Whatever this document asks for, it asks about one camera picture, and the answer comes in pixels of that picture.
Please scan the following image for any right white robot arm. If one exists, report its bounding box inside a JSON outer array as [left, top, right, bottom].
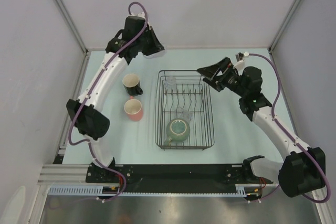
[[197, 52, 331, 203]]

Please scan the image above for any dark wire dish rack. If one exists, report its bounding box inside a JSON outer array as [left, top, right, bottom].
[[155, 70, 215, 150]]

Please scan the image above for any green glazed ceramic mug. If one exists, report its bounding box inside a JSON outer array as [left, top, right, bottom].
[[163, 118, 191, 146]]

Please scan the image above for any pink ceramic mug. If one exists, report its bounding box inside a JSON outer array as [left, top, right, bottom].
[[124, 96, 143, 122]]

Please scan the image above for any black ceramic mug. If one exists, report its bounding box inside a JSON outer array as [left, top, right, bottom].
[[122, 73, 143, 97]]

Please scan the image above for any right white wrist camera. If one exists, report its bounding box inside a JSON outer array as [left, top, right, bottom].
[[234, 51, 249, 71]]

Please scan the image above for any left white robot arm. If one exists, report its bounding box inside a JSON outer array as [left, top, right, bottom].
[[66, 13, 165, 182]]

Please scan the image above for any white slotted cable duct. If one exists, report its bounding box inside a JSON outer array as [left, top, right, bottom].
[[48, 185, 258, 197]]

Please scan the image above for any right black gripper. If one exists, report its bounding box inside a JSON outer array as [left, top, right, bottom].
[[197, 57, 247, 98]]

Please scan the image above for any clear faceted glass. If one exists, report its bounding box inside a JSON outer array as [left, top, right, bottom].
[[165, 76, 177, 91], [176, 106, 193, 122]]

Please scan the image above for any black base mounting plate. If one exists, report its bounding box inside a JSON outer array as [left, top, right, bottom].
[[85, 155, 274, 194]]

